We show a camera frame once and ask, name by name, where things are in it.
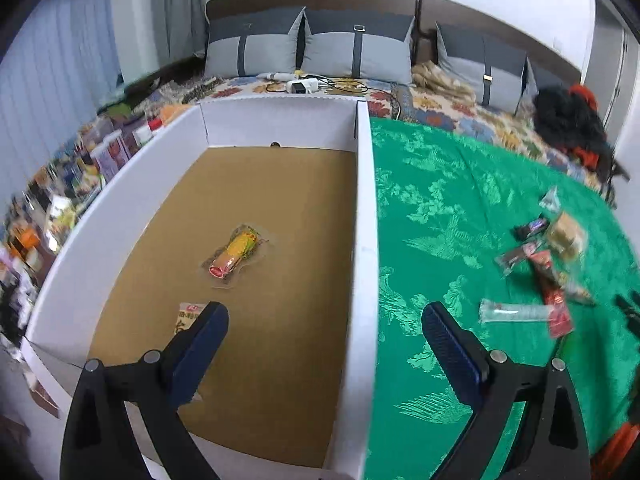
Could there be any brown stick snack packet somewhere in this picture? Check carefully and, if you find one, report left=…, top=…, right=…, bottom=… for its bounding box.
left=495, top=241, right=538, bottom=277

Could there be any beige cookie packet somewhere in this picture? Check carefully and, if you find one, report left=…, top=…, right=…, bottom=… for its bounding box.
left=545, top=211, right=587, bottom=263

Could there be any white cardboard box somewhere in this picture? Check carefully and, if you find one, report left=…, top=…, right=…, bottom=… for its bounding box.
left=20, top=96, right=382, bottom=480

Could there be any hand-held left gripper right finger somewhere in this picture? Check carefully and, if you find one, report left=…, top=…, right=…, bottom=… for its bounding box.
left=421, top=302, right=593, bottom=480

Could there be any white power strip with cables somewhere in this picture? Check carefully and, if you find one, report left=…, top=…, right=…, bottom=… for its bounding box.
left=265, top=76, right=373, bottom=97

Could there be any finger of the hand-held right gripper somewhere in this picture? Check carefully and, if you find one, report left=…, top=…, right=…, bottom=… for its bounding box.
left=614, top=294, right=640, bottom=322

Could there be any dark candy bar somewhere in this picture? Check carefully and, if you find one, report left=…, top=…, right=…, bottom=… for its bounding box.
left=515, top=216, right=550, bottom=240

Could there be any red square snack packet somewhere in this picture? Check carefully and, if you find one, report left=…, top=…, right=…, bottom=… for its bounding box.
left=530, top=250, right=557, bottom=286

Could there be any grey strapped pillow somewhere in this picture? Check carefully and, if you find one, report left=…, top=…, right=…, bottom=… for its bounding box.
left=520, top=57, right=556, bottom=111
left=300, top=8, right=416, bottom=85
left=436, top=22, right=530, bottom=108
left=205, top=7, right=307, bottom=77

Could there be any pale blue curtain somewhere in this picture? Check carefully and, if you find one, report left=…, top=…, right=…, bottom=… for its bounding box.
left=0, top=0, right=123, bottom=211

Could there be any dark cloth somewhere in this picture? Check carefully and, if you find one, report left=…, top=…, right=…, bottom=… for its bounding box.
left=122, top=57, right=207, bottom=101

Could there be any white door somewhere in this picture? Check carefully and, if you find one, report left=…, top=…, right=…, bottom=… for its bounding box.
left=582, top=0, right=632, bottom=128

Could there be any clear long stick packet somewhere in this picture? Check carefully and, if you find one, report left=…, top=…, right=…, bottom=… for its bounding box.
left=479, top=299, right=552, bottom=325

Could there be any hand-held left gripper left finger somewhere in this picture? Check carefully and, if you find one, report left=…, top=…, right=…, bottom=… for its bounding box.
left=60, top=301, right=230, bottom=480

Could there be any red snack bag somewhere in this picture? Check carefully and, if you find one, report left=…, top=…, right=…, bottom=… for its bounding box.
left=590, top=422, right=640, bottom=480

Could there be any red stick snack packet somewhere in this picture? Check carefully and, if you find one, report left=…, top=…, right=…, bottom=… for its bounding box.
left=542, top=282, right=574, bottom=339

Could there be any white yellow snack packet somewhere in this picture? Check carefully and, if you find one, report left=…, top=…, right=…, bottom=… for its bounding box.
left=170, top=301, right=208, bottom=342

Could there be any black red garment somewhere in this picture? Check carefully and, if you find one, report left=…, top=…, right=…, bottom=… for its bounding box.
left=532, top=84, right=632, bottom=182

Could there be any green patterned blanket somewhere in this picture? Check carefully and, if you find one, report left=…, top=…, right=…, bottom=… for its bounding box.
left=362, top=117, right=640, bottom=480

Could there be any yellow red sausage packet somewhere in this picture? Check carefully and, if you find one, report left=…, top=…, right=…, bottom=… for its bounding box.
left=201, top=224, right=273, bottom=288

